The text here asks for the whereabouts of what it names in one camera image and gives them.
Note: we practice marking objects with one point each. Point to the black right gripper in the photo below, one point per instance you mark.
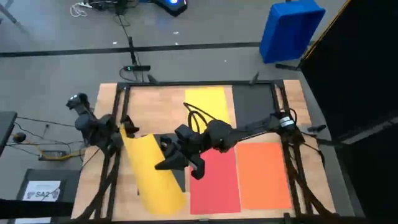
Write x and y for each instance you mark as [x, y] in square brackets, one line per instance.
[186, 147]

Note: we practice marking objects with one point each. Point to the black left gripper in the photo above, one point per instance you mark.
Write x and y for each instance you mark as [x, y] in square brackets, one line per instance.
[126, 121]

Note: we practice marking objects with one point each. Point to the red paper sheet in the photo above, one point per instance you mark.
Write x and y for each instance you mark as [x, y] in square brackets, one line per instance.
[214, 186]

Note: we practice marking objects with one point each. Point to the yellow paper sheet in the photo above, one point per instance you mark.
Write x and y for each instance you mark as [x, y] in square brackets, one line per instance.
[152, 180]
[211, 99]

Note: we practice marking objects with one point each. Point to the orange paper sheet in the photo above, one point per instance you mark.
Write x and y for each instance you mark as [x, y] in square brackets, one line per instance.
[264, 175]

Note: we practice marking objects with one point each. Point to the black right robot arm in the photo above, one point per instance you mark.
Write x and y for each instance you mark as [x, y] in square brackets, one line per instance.
[258, 129]

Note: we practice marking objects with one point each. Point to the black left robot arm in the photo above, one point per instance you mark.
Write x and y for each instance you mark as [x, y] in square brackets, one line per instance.
[93, 130]

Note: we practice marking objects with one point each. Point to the white paper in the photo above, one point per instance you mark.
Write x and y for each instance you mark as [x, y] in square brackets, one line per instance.
[31, 221]

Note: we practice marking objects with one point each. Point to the black hub green light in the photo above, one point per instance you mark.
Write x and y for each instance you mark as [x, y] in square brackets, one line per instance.
[140, 68]

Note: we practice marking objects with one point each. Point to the black floor power box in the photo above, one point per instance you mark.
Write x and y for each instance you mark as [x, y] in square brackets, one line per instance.
[51, 154]

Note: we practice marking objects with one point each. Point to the black floor tape line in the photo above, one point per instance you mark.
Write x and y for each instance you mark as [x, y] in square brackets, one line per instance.
[186, 47]

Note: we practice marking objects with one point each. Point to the white printed label sheet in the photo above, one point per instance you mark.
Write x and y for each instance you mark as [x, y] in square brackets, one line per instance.
[40, 188]

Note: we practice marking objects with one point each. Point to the black bar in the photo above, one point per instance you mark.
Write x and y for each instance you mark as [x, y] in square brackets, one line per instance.
[31, 209]

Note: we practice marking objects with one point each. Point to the black computer tower blue light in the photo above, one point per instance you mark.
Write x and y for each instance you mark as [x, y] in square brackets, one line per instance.
[177, 11]

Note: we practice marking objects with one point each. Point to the white power strip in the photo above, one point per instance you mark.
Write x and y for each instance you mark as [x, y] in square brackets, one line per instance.
[84, 4]

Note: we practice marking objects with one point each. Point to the black stand foot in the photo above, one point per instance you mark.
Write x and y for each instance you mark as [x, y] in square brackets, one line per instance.
[287, 66]

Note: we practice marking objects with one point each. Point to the grey chair leg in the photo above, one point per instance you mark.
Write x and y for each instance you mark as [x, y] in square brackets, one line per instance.
[12, 19]

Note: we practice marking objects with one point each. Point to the blue plastic crate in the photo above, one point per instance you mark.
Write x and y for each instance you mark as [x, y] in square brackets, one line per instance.
[289, 34]

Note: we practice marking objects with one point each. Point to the grey metal base bar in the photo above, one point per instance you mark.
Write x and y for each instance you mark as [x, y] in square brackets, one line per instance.
[367, 133]

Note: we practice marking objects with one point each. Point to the black partition panel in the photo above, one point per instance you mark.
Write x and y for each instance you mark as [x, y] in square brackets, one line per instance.
[367, 46]

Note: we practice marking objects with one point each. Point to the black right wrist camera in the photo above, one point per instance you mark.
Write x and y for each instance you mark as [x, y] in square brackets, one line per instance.
[185, 132]

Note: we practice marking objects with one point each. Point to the black metal table frame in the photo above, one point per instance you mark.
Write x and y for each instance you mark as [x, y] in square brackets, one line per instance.
[202, 83]

